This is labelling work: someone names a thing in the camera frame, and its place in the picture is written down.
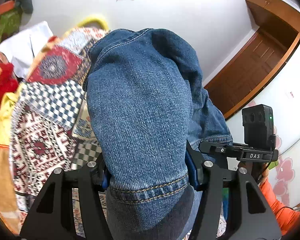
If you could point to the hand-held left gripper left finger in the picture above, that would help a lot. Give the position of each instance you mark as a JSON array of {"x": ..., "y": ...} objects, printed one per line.
[{"x": 65, "y": 200}]

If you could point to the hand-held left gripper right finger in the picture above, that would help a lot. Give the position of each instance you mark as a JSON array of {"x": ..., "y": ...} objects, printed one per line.
[{"x": 230, "y": 205}]

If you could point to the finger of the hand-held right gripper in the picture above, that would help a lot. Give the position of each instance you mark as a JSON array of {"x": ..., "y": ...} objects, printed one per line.
[{"x": 217, "y": 148}]

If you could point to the blue denim jeans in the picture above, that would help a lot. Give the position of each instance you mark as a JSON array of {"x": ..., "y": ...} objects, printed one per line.
[{"x": 140, "y": 105}]

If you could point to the person's right forearm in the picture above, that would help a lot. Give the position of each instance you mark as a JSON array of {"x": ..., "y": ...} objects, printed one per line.
[{"x": 280, "y": 210}]

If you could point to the colour block play mat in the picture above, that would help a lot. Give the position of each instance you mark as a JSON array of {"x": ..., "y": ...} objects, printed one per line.
[{"x": 225, "y": 195}]

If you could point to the white cabinet with floral stickers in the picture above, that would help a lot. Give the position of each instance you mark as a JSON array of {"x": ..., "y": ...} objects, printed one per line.
[{"x": 292, "y": 105}]

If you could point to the brown wooden door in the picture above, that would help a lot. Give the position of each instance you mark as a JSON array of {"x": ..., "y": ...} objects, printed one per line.
[{"x": 252, "y": 62}]

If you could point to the tan orange blanket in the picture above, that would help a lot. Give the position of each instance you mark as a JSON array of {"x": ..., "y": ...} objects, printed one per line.
[{"x": 1, "y": 187}]

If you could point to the patchwork printed quilt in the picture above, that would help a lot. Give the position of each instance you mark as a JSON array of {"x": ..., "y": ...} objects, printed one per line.
[{"x": 47, "y": 120}]

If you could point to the yellow cloth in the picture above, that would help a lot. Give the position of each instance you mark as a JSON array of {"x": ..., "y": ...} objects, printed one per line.
[{"x": 0, "y": 127}]

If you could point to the red cloth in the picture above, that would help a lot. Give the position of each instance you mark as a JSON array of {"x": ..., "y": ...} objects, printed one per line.
[{"x": 2, "y": 85}]

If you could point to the white pillow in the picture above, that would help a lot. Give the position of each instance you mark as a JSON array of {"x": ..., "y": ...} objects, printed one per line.
[{"x": 22, "y": 47}]

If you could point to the yellow plush toy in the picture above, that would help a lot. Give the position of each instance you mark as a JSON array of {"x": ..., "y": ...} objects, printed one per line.
[{"x": 95, "y": 21}]

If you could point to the green cloth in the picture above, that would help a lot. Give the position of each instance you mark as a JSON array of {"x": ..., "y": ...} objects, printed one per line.
[{"x": 3, "y": 27}]

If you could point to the dark grey cushion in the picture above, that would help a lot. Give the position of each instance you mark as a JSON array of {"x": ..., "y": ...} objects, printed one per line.
[{"x": 23, "y": 0}]

